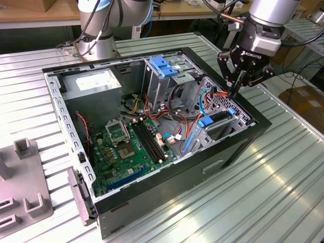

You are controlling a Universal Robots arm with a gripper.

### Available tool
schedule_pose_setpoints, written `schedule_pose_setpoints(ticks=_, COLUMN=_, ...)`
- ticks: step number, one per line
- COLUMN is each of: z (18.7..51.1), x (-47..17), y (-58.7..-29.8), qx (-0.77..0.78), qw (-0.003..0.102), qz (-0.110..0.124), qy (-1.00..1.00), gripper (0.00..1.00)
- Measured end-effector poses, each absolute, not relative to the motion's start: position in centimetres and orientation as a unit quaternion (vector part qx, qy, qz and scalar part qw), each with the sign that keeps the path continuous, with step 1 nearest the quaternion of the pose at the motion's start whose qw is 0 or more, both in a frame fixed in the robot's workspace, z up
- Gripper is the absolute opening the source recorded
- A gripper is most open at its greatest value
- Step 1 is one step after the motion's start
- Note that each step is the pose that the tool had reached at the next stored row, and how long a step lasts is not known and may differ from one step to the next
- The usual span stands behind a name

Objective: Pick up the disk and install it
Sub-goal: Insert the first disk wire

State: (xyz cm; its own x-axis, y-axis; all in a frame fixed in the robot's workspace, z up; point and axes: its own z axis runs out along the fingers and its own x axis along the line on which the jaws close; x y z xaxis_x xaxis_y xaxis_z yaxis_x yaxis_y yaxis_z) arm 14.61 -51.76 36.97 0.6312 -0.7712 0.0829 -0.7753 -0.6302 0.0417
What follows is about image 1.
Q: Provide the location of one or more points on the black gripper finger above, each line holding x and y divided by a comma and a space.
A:
263, 76
226, 65

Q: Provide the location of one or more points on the hard disk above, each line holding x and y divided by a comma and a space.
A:
219, 117

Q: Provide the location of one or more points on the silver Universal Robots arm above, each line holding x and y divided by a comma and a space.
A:
96, 43

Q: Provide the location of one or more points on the cardboard box with label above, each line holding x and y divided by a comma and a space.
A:
301, 101

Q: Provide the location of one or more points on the metal slat side table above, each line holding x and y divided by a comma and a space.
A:
303, 27

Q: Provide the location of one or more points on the blue plastic drive latch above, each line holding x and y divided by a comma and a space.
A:
162, 65

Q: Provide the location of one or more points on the grey optical drive cage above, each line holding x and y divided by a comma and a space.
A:
157, 86

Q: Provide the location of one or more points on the blue plastic strip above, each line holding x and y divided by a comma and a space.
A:
188, 143

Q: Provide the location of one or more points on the salmon SATA port block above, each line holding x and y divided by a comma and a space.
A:
160, 139

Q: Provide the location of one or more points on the black RAM slot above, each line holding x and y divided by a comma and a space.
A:
148, 141
144, 141
151, 141
155, 141

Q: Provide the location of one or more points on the black open PC case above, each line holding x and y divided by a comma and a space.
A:
177, 182

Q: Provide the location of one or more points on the CPU socket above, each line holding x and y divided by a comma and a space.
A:
117, 132

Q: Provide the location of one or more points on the square chipset chip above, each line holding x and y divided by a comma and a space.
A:
126, 152

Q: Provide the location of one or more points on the grey power supply unit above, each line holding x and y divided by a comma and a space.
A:
93, 101

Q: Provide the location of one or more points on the green motherboard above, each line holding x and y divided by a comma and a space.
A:
121, 167

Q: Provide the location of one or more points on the blue expansion slot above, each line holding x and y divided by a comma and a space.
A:
126, 178

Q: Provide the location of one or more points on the wooden desk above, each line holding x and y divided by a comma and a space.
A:
38, 15

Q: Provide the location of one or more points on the grey plastic case bezel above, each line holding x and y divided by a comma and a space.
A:
81, 200

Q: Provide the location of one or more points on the grey parts rack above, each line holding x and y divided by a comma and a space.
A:
22, 177

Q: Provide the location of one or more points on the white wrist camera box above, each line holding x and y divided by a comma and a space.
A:
268, 45

